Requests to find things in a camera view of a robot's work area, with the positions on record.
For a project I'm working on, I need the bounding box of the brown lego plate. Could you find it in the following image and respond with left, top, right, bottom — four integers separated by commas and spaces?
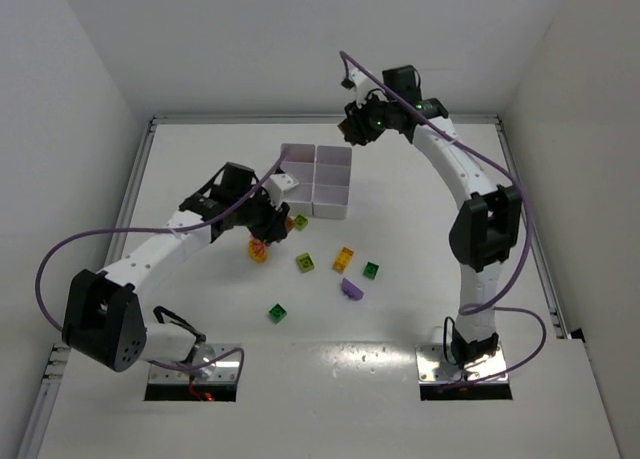
338, 119, 350, 136
285, 217, 295, 232

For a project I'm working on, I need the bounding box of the orange printed round lego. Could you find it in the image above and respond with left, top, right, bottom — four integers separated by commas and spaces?
248, 238, 268, 264

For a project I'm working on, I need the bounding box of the lime green square lego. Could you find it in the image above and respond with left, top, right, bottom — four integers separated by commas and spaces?
294, 214, 309, 231
296, 253, 315, 273

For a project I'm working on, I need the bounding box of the yellow lego brick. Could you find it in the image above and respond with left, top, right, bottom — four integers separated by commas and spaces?
332, 247, 354, 274

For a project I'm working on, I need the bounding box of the dark green square lego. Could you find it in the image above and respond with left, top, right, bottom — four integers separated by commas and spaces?
363, 262, 379, 280

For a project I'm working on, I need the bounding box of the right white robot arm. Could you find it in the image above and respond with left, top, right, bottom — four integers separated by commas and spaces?
339, 66, 522, 367

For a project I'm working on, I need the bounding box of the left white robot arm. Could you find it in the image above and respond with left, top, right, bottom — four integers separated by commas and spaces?
62, 163, 295, 372

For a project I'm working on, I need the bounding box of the white six-compartment container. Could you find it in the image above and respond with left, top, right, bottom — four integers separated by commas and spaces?
280, 143, 352, 220

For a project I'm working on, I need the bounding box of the purple arch lego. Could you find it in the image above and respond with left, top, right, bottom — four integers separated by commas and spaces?
340, 278, 364, 300

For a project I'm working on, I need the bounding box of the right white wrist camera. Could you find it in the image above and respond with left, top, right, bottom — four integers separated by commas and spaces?
341, 68, 379, 108

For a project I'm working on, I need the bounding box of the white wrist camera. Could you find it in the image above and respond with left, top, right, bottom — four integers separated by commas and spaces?
341, 68, 379, 108
263, 173, 299, 204

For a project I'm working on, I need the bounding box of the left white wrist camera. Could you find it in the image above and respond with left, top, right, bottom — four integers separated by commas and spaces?
263, 173, 299, 204

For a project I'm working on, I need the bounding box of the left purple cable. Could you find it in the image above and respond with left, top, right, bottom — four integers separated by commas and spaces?
34, 147, 292, 380

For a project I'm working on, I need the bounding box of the purple cable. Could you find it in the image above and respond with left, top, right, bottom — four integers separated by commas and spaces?
338, 50, 546, 393
34, 147, 292, 380

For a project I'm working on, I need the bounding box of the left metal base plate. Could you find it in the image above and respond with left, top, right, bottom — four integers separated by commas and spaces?
148, 343, 245, 386

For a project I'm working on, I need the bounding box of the metal base plate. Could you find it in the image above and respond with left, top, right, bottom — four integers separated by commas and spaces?
148, 343, 245, 386
415, 343, 509, 385

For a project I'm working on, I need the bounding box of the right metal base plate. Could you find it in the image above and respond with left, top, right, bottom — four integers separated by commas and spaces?
415, 343, 509, 385

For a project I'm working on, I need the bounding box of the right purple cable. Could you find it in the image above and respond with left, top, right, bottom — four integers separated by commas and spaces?
338, 50, 546, 393

